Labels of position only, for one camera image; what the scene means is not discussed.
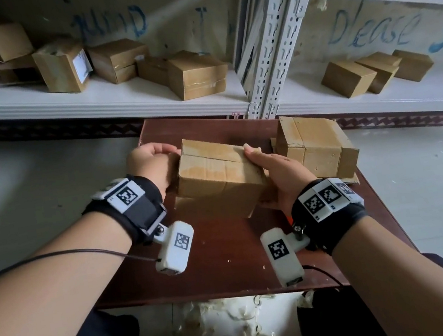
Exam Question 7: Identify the person's left hand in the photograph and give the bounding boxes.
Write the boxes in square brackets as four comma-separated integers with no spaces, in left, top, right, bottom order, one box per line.
[122,138,189,207]

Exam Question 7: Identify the person's right hand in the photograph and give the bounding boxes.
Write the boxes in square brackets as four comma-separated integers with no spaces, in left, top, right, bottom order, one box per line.
[242,135,316,220]

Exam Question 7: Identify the long brown cardboard box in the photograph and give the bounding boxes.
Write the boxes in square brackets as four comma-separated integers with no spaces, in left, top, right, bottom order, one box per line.
[165,127,275,229]

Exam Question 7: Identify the person's left forearm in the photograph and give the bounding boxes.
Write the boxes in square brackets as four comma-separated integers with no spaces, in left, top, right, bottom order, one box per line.
[0,207,147,336]

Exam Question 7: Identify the person's right forearm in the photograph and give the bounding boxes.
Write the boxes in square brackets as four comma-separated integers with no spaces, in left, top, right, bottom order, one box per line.
[326,203,443,336]

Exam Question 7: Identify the taped square cardboard box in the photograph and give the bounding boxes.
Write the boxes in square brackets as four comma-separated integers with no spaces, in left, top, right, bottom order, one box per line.
[267,105,365,191]

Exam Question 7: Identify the small brown cardboard box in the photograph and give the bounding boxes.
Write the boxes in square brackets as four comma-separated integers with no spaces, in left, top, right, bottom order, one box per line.
[135,53,173,91]

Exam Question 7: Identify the cardboard box white label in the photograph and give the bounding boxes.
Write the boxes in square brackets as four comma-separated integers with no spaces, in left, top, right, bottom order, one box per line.
[30,37,96,99]

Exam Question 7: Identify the cardboard panel blue writing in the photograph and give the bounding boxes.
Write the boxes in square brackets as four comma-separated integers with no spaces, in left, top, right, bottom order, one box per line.
[284,0,443,77]
[0,0,258,99]

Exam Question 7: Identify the pile of pale shavings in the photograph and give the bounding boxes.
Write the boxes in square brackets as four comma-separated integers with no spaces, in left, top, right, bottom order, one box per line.
[135,284,314,336]

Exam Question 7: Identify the open empty cardboard box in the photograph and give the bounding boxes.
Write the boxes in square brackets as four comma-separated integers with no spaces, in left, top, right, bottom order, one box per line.
[0,19,36,63]

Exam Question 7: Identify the black wrist strap white markers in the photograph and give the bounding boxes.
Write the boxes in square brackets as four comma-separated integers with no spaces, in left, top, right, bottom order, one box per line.
[78,170,173,253]
[285,172,374,261]

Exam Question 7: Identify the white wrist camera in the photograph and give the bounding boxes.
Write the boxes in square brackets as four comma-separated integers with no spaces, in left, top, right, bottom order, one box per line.
[259,223,318,291]
[149,218,201,279]

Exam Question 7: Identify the thin black cable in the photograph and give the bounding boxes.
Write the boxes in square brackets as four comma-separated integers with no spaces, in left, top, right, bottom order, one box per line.
[302,259,344,291]
[0,236,162,287]

